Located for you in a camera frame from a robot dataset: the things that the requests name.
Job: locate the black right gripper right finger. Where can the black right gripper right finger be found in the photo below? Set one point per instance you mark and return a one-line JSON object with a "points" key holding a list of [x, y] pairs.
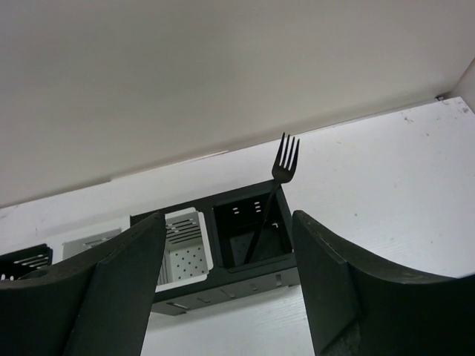
{"points": [[359, 303]]}

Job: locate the black fork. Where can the black fork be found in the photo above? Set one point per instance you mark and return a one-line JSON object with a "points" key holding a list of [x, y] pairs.
{"points": [[283, 171]]}

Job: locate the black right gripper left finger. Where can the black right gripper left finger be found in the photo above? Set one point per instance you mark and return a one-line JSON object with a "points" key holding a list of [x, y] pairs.
{"points": [[97, 302]]}

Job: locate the grey bin in white caddy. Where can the grey bin in white caddy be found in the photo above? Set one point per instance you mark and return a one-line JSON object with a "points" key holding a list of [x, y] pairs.
{"points": [[82, 244]]}

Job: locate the white utensil caddy frame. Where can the white utensil caddy frame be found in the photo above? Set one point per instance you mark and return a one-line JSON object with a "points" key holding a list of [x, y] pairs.
{"points": [[56, 243]]}

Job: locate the black utensil caddy frame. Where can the black utensil caddy frame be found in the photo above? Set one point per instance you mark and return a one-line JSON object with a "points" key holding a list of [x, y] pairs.
{"points": [[223, 284]]}

